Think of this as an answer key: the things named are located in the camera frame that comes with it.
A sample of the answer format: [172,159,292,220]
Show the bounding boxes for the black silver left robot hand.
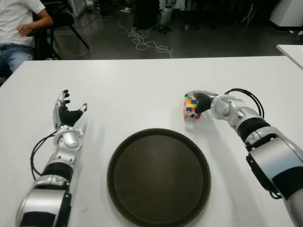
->
[52,89,88,130]

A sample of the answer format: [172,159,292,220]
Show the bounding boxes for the dark brown round plate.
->
[107,128,211,227]

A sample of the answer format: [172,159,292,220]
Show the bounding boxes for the tangled white floor cable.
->
[119,16,174,59]

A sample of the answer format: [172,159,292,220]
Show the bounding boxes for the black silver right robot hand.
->
[186,89,220,119]

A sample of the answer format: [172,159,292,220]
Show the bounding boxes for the silver standing robot legs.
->
[159,0,175,34]

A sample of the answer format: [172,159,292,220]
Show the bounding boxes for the multicolour Rubik's cube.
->
[182,94,202,121]

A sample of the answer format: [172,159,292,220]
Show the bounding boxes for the person in white shirt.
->
[0,0,54,73]

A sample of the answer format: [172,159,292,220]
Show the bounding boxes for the white cabinet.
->
[269,0,303,31]

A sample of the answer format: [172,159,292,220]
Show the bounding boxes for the black right elbow cable bundle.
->
[268,190,284,201]

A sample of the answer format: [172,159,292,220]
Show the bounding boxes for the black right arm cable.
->
[223,88,266,119]

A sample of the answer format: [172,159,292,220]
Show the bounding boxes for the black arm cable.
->
[30,131,58,182]
[223,88,266,119]

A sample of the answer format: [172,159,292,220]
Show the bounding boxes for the black office chair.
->
[32,0,90,60]

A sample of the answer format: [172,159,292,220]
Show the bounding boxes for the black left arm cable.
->
[30,131,58,182]

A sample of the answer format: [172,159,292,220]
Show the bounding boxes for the white side table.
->
[276,44,303,70]

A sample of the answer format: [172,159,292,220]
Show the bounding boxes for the black floor cabinet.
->
[134,0,161,29]

